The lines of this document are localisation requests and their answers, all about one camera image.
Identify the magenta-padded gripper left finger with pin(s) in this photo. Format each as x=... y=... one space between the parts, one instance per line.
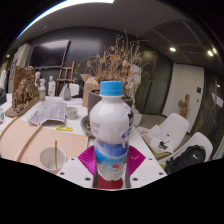
x=87 y=160

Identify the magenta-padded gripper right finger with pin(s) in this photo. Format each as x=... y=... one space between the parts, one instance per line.
x=136 y=160

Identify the white blue-capped drink bottle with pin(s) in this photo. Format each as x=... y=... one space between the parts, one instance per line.
x=111 y=128

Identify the grey plant saucer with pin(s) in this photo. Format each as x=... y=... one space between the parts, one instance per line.
x=85 y=126

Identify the stack of loose papers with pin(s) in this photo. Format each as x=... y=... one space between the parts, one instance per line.
x=160 y=135

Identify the yellow marker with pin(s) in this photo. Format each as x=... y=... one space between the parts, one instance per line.
x=64 y=128

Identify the white ceramic mug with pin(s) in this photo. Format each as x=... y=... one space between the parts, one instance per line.
x=46 y=160

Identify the small white tape roll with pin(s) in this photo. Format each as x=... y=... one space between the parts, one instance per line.
x=71 y=113

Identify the black backpack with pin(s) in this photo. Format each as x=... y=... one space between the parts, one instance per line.
x=186 y=160

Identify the dried plant in grey pot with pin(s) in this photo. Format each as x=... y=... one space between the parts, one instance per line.
x=94 y=100

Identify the printed newspaper sheet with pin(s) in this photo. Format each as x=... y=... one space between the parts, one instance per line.
x=50 y=111

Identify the dark glass bottle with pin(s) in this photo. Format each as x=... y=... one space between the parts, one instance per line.
x=67 y=93

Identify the brown cardboard box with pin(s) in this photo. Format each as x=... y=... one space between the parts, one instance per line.
x=89 y=90

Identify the plain white chair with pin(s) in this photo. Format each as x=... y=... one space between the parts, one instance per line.
x=75 y=90

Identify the wooden figure sculpture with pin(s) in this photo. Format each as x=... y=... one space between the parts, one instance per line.
x=183 y=105

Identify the white plaster torso statue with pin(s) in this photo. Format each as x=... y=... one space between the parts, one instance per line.
x=135 y=80

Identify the small white figure statue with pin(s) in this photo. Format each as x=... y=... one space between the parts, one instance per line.
x=51 y=86

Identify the green-tinted spray bottle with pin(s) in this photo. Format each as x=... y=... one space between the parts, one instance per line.
x=42 y=91

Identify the wooden easel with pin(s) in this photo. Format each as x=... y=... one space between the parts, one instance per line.
x=66 y=80

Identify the round recessed ceiling light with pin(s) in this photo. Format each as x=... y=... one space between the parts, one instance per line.
x=172 y=49
x=210 y=52

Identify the white storage cabinet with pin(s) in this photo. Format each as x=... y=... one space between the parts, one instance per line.
x=20 y=63

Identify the long ceiling strip light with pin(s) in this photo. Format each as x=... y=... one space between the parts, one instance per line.
x=63 y=5

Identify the dark wall screen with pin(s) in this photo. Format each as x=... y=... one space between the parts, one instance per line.
x=48 y=53

